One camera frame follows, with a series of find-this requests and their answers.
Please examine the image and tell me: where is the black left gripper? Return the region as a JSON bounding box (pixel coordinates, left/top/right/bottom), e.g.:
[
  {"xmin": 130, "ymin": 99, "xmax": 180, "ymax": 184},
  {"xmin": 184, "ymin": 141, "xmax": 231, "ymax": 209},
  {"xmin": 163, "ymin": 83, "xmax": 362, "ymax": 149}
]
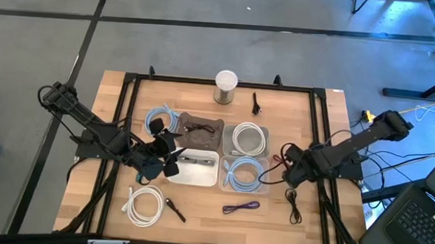
[{"xmin": 145, "ymin": 117, "xmax": 195, "ymax": 180}]

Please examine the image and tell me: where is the clear plastic bin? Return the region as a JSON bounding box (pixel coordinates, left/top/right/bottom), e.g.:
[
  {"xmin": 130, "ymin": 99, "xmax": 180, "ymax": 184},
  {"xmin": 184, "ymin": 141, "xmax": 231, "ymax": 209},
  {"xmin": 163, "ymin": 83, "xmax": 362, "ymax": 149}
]
[{"xmin": 217, "ymin": 154, "xmax": 272, "ymax": 196}]

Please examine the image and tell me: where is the silver metal bracket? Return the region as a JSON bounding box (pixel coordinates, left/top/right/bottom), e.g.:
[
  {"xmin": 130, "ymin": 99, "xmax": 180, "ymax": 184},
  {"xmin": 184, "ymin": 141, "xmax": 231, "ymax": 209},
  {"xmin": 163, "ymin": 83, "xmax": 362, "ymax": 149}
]
[{"xmin": 86, "ymin": 237, "xmax": 131, "ymax": 244}]

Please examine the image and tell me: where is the white plastic bin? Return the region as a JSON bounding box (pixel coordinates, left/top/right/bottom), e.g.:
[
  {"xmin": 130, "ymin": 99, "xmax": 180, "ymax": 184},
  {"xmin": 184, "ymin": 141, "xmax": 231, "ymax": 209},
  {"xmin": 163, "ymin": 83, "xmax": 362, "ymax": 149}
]
[{"xmin": 166, "ymin": 147, "xmax": 221, "ymax": 188}]

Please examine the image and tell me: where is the clear tray with white cable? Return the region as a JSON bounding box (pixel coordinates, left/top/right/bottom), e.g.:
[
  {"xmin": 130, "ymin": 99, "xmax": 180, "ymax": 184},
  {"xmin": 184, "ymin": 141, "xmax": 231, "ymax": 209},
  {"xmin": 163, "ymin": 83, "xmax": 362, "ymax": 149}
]
[{"xmin": 221, "ymin": 122, "xmax": 273, "ymax": 160}]

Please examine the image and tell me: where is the black open laptop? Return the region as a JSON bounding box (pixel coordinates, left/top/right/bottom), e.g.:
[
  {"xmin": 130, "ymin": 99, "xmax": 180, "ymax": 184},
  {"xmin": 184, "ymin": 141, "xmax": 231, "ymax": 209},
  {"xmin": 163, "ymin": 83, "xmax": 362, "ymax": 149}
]
[{"xmin": 358, "ymin": 179, "xmax": 435, "ymax": 244}]

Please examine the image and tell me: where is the short black cable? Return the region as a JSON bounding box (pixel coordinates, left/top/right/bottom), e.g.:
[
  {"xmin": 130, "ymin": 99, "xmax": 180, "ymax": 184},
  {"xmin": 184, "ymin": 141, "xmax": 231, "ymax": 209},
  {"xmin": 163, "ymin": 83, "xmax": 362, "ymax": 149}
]
[{"xmin": 163, "ymin": 196, "xmax": 189, "ymax": 224}]

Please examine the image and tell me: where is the brown flat tray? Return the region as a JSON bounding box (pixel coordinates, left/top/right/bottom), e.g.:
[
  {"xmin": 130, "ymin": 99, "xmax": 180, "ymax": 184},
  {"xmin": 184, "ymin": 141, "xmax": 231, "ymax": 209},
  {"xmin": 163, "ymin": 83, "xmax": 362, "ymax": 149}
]
[{"xmin": 174, "ymin": 111, "xmax": 227, "ymax": 153}]

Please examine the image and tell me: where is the black desk foot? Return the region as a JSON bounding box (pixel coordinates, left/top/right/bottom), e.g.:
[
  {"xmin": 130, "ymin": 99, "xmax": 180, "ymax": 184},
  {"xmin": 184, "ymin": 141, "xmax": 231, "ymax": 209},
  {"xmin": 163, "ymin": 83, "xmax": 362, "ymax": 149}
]
[
  {"xmin": 382, "ymin": 63, "xmax": 435, "ymax": 100},
  {"xmin": 362, "ymin": 175, "xmax": 427, "ymax": 207}
]

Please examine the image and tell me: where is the white roll on metal cup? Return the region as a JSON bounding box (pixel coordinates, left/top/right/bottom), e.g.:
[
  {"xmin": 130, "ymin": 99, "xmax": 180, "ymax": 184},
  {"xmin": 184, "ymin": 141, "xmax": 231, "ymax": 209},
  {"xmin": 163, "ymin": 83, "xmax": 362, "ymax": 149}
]
[{"xmin": 211, "ymin": 68, "xmax": 240, "ymax": 107}]

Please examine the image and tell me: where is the grey cable bundle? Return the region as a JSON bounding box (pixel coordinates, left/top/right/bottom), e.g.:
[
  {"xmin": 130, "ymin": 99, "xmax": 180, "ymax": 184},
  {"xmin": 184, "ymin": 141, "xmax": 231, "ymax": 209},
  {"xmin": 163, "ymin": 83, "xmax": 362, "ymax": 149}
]
[{"xmin": 178, "ymin": 156, "xmax": 216, "ymax": 167}]

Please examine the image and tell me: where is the thin black cable bundle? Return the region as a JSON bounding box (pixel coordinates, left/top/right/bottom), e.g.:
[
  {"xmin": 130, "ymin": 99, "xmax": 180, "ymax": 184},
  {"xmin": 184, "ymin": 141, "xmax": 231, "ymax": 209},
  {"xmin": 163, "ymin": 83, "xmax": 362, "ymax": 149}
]
[
  {"xmin": 282, "ymin": 187, "xmax": 305, "ymax": 226},
  {"xmin": 182, "ymin": 122, "xmax": 218, "ymax": 136},
  {"xmin": 251, "ymin": 91, "xmax": 264, "ymax": 116}
]

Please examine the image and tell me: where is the light blue cable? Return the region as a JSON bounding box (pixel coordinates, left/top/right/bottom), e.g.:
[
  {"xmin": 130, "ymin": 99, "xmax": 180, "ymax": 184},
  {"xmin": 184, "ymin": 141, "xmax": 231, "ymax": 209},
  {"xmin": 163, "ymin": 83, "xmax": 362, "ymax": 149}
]
[
  {"xmin": 143, "ymin": 102, "xmax": 181, "ymax": 137},
  {"xmin": 221, "ymin": 155, "xmax": 266, "ymax": 193}
]

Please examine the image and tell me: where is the red cable bundle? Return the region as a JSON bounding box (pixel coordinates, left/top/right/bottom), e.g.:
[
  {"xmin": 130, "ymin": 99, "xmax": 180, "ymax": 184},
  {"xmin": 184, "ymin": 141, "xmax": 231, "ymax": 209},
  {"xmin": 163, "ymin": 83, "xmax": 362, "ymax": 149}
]
[{"xmin": 270, "ymin": 153, "xmax": 287, "ymax": 169}]

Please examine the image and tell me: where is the yellow power plug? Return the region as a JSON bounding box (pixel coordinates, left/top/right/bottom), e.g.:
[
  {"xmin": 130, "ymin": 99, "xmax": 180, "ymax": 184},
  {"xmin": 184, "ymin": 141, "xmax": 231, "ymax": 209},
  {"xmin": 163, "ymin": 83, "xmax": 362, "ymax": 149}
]
[{"xmin": 360, "ymin": 110, "xmax": 377, "ymax": 124}]

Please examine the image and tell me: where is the white cable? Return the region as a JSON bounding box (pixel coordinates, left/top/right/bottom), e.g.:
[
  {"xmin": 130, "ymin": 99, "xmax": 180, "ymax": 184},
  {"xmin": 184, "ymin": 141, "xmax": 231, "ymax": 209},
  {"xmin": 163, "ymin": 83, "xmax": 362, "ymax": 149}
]
[
  {"xmin": 119, "ymin": 183, "xmax": 167, "ymax": 229},
  {"xmin": 230, "ymin": 121, "xmax": 269, "ymax": 158}
]

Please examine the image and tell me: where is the purple braided cable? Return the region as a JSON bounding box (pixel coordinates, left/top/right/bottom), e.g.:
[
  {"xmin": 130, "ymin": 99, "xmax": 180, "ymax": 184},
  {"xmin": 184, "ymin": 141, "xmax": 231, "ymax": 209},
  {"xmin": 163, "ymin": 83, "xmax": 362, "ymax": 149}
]
[{"xmin": 221, "ymin": 199, "xmax": 262, "ymax": 218}]

